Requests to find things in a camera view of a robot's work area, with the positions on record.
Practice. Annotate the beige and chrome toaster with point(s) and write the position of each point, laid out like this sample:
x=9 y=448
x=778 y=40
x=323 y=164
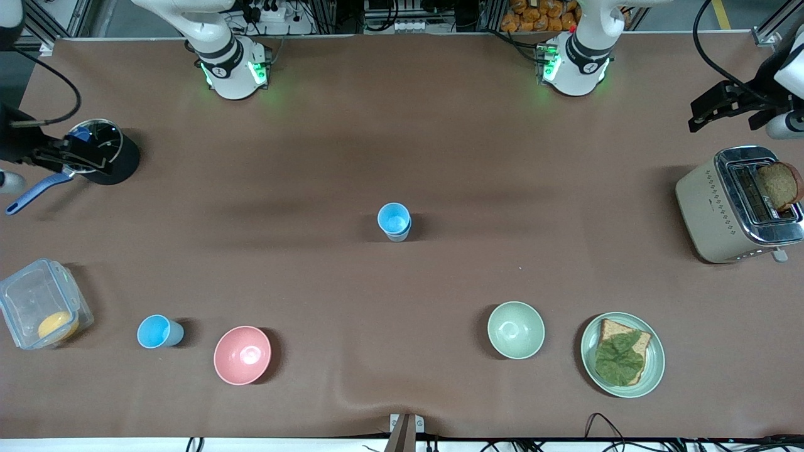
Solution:
x=703 y=207

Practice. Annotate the pale green bowl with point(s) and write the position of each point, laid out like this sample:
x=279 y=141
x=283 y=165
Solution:
x=516 y=329

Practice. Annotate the white power strip with plugs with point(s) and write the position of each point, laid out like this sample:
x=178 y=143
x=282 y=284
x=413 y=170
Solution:
x=276 y=12

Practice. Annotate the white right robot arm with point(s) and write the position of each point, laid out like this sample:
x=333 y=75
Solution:
x=226 y=69

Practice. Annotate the green lettuce leaf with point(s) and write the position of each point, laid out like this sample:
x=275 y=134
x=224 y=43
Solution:
x=619 y=361

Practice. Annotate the clear plastic food container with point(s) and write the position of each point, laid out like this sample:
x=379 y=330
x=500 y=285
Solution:
x=31 y=295

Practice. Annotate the toast slice under lettuce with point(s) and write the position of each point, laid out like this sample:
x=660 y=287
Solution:
x=612 y=328

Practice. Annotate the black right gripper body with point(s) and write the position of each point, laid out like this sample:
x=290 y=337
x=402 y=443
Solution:
x=14 y=145

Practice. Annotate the brown bread slice in toaster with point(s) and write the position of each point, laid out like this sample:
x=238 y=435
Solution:
x=782 y=185

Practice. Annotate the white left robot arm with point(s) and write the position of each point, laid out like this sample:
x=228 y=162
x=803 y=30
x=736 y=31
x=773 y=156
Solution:
x=581 y=63

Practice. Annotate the small white power strip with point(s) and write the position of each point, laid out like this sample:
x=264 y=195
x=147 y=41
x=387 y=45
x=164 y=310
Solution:
x=408 y=26

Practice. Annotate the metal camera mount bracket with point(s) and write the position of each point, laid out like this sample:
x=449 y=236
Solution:
x=402 y=436

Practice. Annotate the pink bowl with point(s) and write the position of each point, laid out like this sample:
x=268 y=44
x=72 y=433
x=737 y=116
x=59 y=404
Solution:
x=242 y=355

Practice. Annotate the orange round food piece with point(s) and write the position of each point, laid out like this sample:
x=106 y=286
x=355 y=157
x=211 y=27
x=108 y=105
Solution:
x=55 y=325

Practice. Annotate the glass pot lid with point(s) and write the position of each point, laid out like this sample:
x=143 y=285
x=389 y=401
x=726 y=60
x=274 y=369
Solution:
x=105 y=132

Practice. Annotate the pale green plate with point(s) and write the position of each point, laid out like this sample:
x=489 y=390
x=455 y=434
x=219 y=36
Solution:
x=656 y=361

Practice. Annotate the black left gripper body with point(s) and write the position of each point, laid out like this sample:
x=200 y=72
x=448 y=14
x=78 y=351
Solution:
x=758 y=95

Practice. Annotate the bag of orange buns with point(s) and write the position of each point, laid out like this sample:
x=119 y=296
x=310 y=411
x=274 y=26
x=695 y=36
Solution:
x=540 y=19

